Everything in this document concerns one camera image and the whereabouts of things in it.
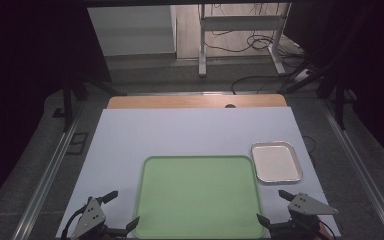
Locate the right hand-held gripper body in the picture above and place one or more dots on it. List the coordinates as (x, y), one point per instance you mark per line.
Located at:
(308, 205)

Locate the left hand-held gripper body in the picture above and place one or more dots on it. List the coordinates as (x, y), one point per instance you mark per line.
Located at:
(90, 215)

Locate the person's right hand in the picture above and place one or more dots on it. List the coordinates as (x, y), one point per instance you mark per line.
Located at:
(323, 231)

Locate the small silver metal tray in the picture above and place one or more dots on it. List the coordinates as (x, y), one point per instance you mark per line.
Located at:
(276, 163)

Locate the green plastic tray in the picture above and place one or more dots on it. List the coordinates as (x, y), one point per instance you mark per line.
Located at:
(198, 196)

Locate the white board sheet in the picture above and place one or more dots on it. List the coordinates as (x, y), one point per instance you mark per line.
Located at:
(180, 133)

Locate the black metal stand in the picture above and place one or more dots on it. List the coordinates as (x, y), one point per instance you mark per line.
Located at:
(339, 100)
(67, 100)

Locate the wooden table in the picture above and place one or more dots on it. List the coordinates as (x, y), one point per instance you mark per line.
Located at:
(180, 101)

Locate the aluminium rail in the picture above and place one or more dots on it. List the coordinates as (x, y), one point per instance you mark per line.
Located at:
(360, 173)
(46, 173)

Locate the black floor bracket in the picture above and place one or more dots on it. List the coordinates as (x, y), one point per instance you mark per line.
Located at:
(77, 143)

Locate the white metal desk frame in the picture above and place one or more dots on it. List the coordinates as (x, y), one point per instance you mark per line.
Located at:
(202, 50)

